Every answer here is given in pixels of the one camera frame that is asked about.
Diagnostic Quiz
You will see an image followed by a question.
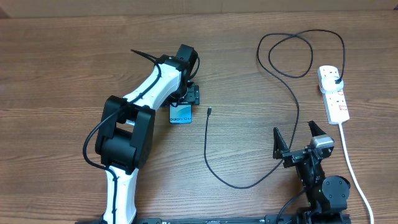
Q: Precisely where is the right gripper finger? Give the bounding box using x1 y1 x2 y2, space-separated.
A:
308 121 326 137
273 128 289 159

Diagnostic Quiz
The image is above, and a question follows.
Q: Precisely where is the black USB charging cable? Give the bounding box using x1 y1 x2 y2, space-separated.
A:
203 29 346 190

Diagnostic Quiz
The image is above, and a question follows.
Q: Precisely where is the blue screen Galaxy smartphone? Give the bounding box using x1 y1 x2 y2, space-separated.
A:
169 104 192 124

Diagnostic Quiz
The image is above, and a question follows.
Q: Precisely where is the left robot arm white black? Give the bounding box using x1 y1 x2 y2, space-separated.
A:
95 44 200 223

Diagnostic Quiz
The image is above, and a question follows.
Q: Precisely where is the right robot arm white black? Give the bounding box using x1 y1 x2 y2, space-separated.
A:
265 121 351 223

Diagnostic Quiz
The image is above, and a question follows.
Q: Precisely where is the white charger plug adapter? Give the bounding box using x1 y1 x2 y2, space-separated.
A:
319 77 344 94

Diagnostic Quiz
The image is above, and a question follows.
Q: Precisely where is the white power strip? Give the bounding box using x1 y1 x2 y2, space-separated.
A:
317 65 349 124

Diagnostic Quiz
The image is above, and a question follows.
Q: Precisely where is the white power strip cord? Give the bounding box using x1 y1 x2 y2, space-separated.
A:
338 122 375 224

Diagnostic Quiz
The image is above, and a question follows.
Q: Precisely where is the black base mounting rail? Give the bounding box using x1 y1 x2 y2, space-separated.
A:
74 213 352 224

